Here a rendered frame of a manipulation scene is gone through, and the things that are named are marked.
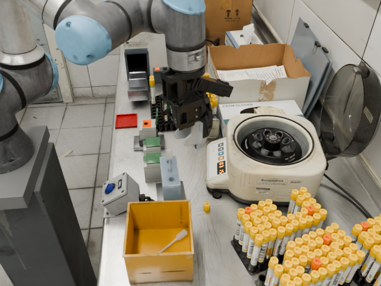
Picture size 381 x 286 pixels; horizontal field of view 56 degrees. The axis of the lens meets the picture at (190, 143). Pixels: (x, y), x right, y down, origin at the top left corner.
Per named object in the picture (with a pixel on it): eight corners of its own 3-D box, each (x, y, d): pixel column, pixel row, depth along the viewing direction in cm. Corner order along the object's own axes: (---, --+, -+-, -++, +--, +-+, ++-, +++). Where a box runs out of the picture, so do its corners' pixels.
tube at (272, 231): (261, 259, 77) (267, 228, 70) (269, 258, 77) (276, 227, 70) (263, 266, 76) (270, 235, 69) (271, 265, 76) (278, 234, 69)
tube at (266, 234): (254, 262, 77) (260, 230, 70) (262, 261, 77) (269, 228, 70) (256, 269, 75) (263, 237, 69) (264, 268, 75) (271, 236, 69)
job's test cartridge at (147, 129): (141, 137, 108) (139, 119, 104) (157, 135, 108) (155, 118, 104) (140, 145, 105) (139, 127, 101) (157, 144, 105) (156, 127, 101)
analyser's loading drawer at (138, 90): (130, 71, 137) (128, 59, 134) (147, 70, 138) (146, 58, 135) (128, 101, 122) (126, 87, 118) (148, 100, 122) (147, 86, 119)
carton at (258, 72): (205, 83, 135) (206, 45, 125) (280, 79, 137) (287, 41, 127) (216, 122, 116) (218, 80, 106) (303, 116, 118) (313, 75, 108)
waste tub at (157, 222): (132, 230, 83) (127, 201, 77) (190, 227, 84) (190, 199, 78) (127, 285, 73) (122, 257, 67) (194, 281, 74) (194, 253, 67)
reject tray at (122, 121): (116, 116, 118) (115, 114, 118) (137, 114, 119) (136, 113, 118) (115, 129, 113) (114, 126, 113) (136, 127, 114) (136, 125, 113)
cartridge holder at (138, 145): (134, 139, 109) (132, 130, 107) (164, 137, 110) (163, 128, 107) (134, 151, 105) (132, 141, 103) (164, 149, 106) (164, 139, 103)
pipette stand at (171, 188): (156, 185, 94) (153, 157, 88) (182, 183, 95) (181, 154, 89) (158, 215, 87) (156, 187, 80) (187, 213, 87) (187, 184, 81)
